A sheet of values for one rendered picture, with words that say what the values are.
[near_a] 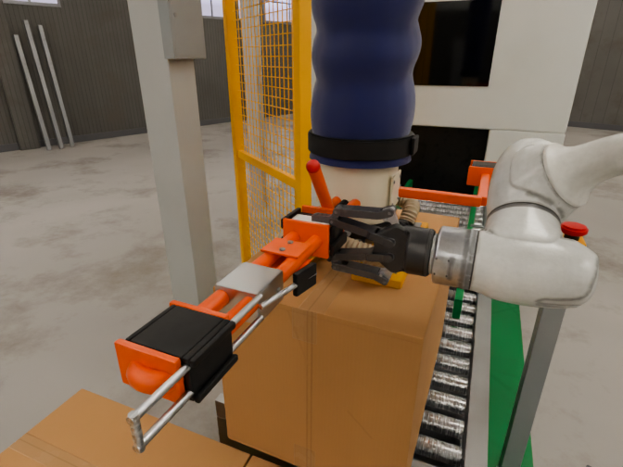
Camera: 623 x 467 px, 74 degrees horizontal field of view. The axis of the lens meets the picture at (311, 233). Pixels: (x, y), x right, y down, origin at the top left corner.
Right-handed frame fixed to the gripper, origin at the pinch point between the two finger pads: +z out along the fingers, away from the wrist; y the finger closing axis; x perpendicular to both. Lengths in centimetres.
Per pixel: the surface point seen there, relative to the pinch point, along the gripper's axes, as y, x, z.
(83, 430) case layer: 66, -8, 64
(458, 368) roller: 67, 58, -28
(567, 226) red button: 16, 67, -50
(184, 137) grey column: 3, 81, 92
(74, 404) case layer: 66, -3, 74
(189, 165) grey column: 15, 82, 92
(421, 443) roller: 65, 23, -22
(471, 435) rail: 60, 26, -33
